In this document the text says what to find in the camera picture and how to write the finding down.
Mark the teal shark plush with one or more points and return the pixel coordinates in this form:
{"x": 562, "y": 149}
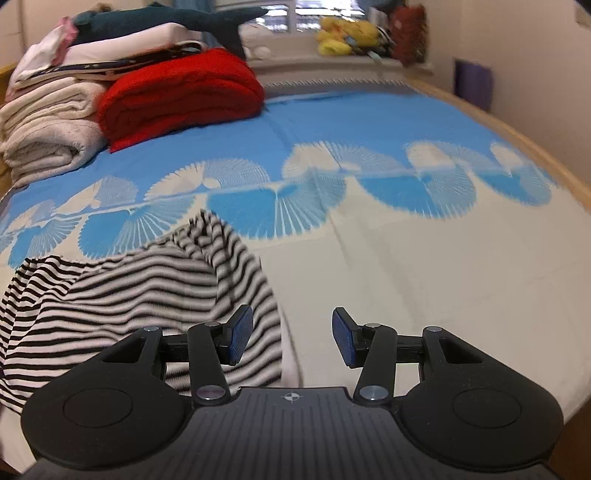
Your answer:
{"x": 161, "y": 16}

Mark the black white striped shirt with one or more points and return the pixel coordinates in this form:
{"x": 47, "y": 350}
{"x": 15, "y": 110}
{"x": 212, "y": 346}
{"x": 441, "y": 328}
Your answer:
{"x": 115, "y": 295}

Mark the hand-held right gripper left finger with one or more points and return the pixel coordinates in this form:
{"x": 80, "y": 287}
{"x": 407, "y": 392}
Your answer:
{"x": 240, "y": 334}

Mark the dark red bag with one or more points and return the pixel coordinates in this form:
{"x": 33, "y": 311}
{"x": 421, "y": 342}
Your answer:
{"x": 408, "y": 34}

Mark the dark patterned folded cloth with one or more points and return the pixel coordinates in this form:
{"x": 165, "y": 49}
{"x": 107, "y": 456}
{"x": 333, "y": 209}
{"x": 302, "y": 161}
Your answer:
{"x": 138, "y": 62}

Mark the white folded quilt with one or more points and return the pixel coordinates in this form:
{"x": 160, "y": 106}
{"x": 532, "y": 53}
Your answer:
{"x": 134, "y": 41}

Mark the white plush toy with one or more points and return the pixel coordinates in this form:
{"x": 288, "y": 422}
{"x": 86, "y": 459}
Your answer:
{"x": 256, "y": 44}

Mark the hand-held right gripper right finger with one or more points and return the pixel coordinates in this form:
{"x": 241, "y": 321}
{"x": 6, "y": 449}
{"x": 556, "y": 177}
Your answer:
{"x": 344, "y": 339}

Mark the red folded blanket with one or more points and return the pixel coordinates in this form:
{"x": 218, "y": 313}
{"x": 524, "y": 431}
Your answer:
{"x": 184, "y": 92}

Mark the pink white folded cloth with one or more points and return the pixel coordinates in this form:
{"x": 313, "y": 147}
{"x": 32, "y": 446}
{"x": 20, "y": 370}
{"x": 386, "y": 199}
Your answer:
{"x": 44, "y": 50}

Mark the purple box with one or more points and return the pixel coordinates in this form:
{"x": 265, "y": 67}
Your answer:
{"x": 473, "y": 85}

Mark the yellow plush toy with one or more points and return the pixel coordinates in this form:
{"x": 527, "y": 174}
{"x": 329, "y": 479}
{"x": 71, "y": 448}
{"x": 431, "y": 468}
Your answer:
{"x": 346, "y": 34}

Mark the cream folded blanket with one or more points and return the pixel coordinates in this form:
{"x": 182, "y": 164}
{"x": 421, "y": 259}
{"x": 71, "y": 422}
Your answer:
{"x": 46, "y": 129}

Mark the blue white printed bed sheet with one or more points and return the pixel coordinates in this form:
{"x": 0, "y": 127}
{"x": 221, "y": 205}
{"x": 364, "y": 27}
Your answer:
{"x": 392, "y": 230}

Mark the window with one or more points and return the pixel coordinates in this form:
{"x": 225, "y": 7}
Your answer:
{"x": 323, "y": 11}

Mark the wooden bed frame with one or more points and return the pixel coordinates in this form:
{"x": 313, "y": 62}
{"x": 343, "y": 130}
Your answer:
{"x": 545, "y": 147}

